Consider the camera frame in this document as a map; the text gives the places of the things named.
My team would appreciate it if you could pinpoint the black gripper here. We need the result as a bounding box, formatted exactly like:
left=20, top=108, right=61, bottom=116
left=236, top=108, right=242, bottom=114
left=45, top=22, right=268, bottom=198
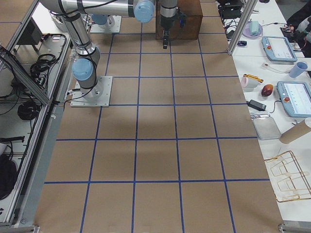
left=160, top=6, right=187, bottom=49

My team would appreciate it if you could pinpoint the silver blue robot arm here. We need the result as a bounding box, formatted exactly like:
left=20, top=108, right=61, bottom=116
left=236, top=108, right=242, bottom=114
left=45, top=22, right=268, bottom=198
left=41, top=0, right=156, bottom=107
left=91, top=14, right=115, bottom=28

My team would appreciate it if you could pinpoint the dark wooden drawer cabinet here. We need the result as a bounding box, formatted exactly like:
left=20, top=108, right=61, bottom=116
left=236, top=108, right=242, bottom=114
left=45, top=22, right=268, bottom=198
left=170, top=0, right=203, bottom=40

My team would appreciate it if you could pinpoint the purple plate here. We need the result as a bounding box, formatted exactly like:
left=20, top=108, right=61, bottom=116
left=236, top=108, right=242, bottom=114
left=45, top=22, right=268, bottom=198
left=242, top=21, right=263, bottom=38

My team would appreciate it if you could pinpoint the teal box on plate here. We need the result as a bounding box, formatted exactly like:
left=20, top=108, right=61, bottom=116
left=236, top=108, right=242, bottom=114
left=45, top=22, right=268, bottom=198
left=248, top=21, right=260, bottom=36

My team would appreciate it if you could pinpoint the pink white mug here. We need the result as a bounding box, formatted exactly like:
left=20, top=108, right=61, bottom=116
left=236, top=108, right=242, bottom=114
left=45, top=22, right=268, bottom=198
left=241, top=74, right=264, bottom=88

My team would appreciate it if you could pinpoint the black power adapter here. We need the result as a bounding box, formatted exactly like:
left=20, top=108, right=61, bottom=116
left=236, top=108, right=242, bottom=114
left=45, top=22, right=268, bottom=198
left=246, top=100, right=266, bottom=111

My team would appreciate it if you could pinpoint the upper teach pendant tablet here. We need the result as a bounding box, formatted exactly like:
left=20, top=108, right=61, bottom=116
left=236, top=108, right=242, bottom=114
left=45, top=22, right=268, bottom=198
left=261, top=36, right=297, bottom=62

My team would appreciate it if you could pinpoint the teach pendant tablet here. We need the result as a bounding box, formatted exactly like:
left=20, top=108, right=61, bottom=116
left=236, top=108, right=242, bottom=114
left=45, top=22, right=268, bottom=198
left=261, top=36, right=297, bottom=62
left=276, top=81, right=311, bottom=117

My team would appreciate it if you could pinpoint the red mango fruit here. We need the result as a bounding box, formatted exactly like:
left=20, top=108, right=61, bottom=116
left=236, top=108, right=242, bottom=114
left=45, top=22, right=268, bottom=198
left=261, top=84, right=274, bottom=97

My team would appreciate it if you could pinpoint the clear plastic container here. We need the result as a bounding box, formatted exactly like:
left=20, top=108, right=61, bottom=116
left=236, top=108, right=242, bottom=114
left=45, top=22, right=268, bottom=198
left=252, top=117, right=281, bottom=140

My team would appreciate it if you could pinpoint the blue plastic cup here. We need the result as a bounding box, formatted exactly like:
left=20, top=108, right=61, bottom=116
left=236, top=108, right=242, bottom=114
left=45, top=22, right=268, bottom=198
left=289, top=62, right=308, bottom=78

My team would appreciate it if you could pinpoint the lower teach pendant tablet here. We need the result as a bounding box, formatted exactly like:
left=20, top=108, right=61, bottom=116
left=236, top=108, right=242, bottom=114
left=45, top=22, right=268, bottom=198
left=276, top=81, right=311, bottom=117

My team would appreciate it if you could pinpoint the cardboard tube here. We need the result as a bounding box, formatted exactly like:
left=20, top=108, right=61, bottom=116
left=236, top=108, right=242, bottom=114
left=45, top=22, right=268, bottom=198
left=280, top=117, right=311, bottom=144

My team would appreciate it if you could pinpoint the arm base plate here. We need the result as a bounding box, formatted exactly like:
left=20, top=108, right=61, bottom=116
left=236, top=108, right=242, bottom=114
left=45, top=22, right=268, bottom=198
left=89, top=16, right=122, bottom=34
left=70, top=76, right=113, bottom=107

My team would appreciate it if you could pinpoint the aluminium frame post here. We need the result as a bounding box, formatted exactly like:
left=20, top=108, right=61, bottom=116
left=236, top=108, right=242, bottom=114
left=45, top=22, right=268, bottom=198
left=227, top=0, right=258, bottom=55

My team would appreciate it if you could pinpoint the gold wire rack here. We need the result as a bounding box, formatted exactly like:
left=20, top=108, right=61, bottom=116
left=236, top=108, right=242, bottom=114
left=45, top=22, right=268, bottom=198
left=264, top=150, right=311, bottom=203

